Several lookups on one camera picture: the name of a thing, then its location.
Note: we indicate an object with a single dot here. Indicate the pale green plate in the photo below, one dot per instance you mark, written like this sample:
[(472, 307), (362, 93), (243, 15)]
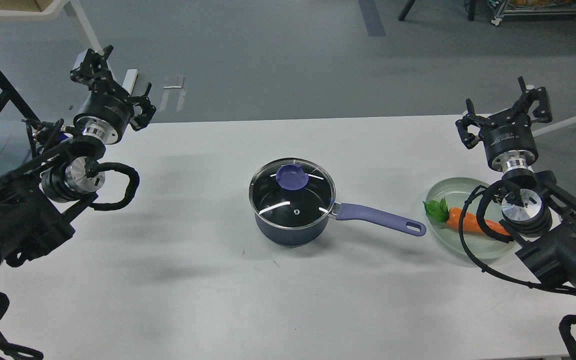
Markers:
[(455, 191)]

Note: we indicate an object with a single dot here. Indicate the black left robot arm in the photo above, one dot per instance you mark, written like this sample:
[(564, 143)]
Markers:
[(65, 175)]

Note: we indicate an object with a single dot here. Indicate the blue saucepan purple handle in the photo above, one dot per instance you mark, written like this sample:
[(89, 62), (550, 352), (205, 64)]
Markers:
[(293, 238)]

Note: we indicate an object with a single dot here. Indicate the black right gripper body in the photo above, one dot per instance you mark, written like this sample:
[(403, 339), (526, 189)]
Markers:
[(508, 134)]

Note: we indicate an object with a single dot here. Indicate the glass pot lid purple knob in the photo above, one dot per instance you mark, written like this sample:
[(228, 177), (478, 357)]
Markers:
[(291, 193)]

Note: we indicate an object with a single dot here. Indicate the orange toy carrot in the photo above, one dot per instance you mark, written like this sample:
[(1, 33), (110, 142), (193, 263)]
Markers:
[(450, 216)]

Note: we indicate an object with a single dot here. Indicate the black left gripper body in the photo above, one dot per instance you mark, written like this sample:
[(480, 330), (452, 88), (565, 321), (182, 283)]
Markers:
[(103, 116)]

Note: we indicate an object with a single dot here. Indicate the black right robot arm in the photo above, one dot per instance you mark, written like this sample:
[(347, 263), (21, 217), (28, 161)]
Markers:
[(524, 207)]

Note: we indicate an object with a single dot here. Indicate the metal wheeled cart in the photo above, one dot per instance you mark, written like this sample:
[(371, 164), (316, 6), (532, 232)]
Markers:
[(531, 8)]

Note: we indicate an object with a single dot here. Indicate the white desk frame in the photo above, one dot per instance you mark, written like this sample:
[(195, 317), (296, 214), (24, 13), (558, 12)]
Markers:
[(33, 32)]

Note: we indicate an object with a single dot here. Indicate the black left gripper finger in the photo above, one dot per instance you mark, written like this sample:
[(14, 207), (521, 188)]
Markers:
[(147, 109), (91, 69)]

